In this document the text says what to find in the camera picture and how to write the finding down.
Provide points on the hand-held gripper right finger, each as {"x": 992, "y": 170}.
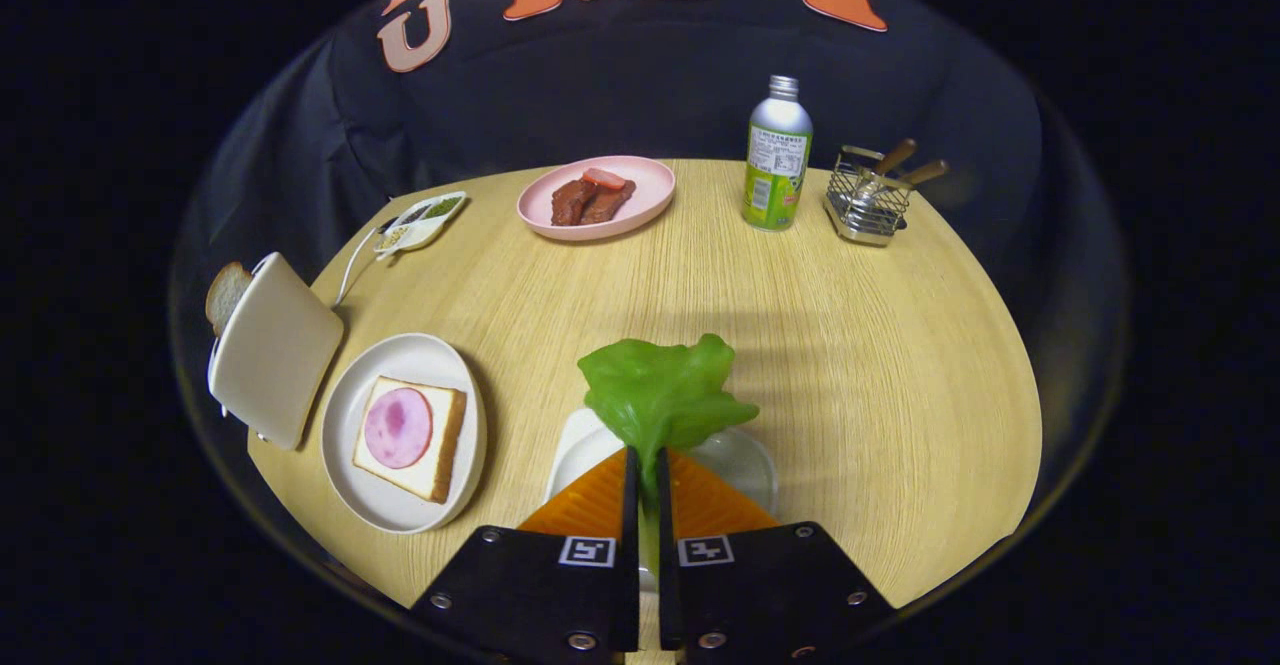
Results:
{"x": 666, "y": 595}

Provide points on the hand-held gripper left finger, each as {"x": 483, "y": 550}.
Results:
{"x": 630, "y": 545}

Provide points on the green lettuce leaf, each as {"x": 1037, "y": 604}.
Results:
{"x": 660, "y": 395}

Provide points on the brown bread slice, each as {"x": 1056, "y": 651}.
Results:
{"x": 225, "y": 295}

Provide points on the white square dish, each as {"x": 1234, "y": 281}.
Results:
{"x": 745, "y": 460}

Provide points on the white square toast slice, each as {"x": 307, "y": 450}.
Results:
{"x": 385, "y": 475}

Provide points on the pink ham slice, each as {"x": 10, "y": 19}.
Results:
{"x": 398, "y": 427}

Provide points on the white round plate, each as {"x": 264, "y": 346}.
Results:
{"x": 400, "y": 355}

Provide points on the pink plate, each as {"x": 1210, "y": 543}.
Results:
{"x": 650, "y": 185}

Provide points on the red sausage slice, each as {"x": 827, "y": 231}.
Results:
{"x": 605, "y": 178}

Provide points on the white divided tray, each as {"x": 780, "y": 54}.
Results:
{"x": 420, "y": 233}

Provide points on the pile of green beans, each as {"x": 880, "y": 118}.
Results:
{"x": 443, "y": 207}

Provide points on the pile of yellow soybeans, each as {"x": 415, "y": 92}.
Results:
{"x": 393, "y": 237}

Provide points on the pile of dark red beans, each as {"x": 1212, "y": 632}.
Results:
{"x": 414, "y": 214}

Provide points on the silver bottle with green label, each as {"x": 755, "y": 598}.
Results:
{"x": 777, "y": 165}

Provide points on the white toaster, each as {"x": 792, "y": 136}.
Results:
{"x": 275, "y": 345}

